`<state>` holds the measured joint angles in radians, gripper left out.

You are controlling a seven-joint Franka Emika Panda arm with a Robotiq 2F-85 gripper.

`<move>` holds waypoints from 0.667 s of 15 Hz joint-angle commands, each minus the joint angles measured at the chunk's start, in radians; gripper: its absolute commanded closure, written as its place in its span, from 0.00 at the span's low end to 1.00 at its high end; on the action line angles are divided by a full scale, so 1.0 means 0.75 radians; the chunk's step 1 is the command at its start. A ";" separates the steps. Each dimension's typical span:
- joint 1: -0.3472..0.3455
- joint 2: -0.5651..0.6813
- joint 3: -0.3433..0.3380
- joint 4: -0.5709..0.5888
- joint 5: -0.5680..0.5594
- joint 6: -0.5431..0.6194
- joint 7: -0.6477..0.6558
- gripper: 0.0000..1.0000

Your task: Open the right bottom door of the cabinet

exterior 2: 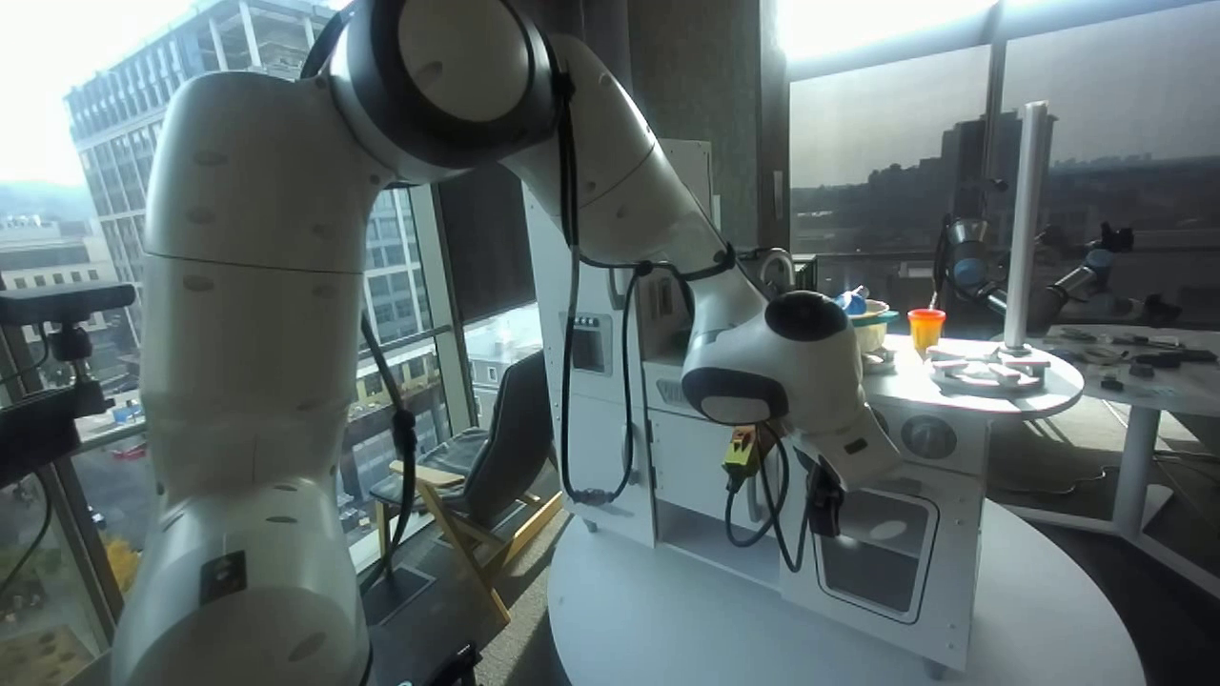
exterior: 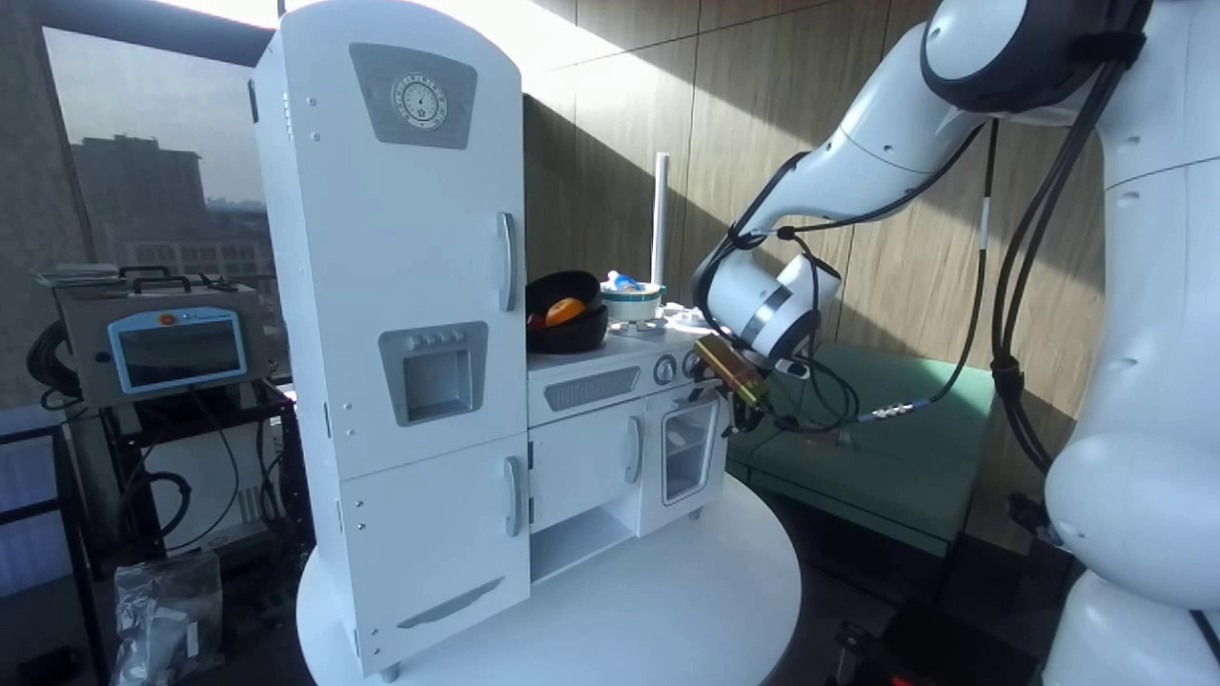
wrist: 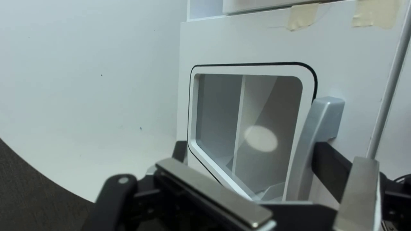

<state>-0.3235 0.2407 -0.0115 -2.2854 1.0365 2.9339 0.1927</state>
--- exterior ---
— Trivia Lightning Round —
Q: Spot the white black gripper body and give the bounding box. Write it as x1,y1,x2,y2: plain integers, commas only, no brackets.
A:
702,253,839,362

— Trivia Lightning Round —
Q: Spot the cabinet door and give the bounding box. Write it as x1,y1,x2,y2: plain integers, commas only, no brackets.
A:
661,399,725,507

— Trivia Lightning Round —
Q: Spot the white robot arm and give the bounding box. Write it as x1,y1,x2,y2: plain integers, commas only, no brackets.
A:
694,0,1220,686

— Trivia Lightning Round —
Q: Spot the white toy fridge cabinet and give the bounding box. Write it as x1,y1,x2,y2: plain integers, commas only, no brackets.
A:
251,0,532,673

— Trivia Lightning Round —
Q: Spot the white blue cup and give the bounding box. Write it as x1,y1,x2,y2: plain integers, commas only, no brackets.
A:
598,271,662,323

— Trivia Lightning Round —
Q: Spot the white toy kitchen counter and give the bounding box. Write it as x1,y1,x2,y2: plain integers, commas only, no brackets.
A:
532,327,730,583

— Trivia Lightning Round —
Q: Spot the white vertical tube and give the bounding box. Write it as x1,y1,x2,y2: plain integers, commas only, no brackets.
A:
648,151,673,286

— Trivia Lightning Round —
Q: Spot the green padded mat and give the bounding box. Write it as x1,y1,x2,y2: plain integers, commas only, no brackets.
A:
730,346,995,555

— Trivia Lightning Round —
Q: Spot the white round table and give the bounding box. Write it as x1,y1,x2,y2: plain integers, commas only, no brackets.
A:
298,476,801,686

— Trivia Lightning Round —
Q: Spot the black metal rack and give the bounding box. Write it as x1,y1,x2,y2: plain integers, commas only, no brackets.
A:
5,384,312,670

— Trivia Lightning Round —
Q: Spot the grey machine with blue screen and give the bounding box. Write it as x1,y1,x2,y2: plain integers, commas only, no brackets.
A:
44,262,271,408

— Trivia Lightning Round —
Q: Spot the clear plastic bag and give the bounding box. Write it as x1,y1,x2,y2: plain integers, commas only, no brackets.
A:
110,551,224,686

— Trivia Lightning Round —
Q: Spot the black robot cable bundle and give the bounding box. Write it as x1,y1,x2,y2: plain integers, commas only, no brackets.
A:
988,22,1149,481

